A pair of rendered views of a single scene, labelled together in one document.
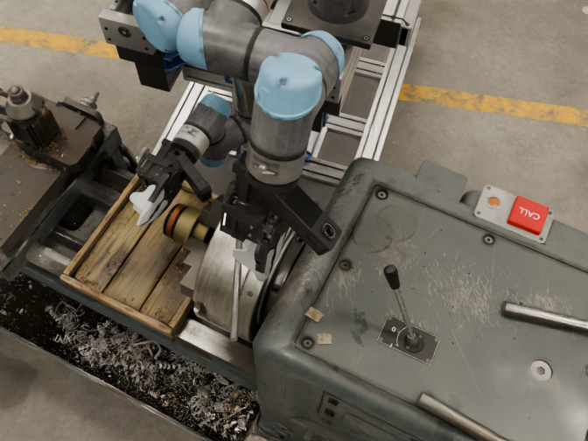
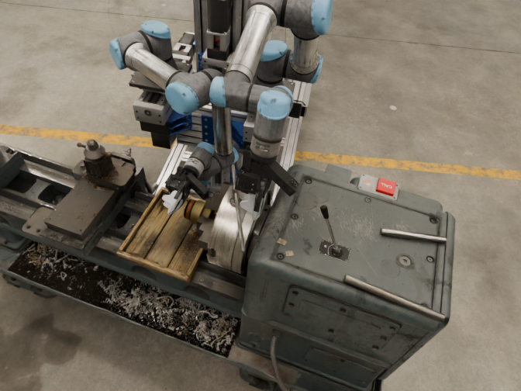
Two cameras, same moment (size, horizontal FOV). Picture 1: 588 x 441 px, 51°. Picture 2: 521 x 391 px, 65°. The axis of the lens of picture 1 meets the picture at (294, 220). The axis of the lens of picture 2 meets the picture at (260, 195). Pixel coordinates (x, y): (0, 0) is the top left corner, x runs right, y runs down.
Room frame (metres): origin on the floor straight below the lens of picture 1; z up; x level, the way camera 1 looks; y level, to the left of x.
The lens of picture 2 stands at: (-0.29, 0.16, 2.30)
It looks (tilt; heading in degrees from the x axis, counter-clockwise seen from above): 51 degrees down; 350
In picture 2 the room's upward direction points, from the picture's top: 7 degrees clockwise
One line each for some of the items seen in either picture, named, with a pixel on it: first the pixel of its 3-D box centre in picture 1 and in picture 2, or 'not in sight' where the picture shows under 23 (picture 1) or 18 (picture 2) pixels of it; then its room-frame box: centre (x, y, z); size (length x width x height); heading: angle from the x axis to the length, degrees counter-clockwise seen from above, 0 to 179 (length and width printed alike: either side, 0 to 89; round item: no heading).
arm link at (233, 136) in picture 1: (217, 141); (205, 170); (0.91, 0.20, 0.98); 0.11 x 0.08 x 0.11; 128
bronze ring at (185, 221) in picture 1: (191, 227); (199, 212); (0.61, 0.21, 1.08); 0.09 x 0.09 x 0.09; 66
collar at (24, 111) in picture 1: (21, 101); (94, 149); (0.88, 0.62, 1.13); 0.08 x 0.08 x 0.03
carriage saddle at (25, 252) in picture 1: (20, 178); (86, 198); (0.83, 0.69, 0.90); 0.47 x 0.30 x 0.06; 156
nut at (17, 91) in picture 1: (16, 92); (91, 143); (0.88, 0.62, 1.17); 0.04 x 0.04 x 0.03
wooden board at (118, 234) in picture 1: (157, 245); (174, 231); (0.66, 0.33, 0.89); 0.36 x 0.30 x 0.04; 156
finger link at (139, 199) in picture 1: (142, 202); (169, 199); (0.66, 0.32, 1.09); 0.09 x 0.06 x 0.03; 156
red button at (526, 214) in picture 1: (527, 216); (385, 187); (0.57, -0.42, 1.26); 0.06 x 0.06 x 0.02; 66
